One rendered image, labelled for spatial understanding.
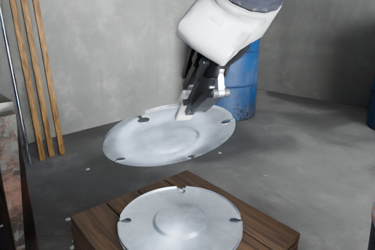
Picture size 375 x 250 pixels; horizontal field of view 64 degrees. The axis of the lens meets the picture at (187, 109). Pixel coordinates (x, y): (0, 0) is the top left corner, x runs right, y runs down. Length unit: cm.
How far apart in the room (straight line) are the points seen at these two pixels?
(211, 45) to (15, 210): 64
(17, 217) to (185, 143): 43
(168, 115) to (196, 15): 27
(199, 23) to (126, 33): 225
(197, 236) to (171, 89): 231
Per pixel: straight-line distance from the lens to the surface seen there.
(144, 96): 273
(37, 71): 200
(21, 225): 86
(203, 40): 31
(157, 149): 70
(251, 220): 79
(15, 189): 81
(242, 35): 33
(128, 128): 58
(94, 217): 82
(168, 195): 85
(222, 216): 78
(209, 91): 42
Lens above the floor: 81
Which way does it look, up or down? 16 degrees down
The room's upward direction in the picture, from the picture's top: straight up
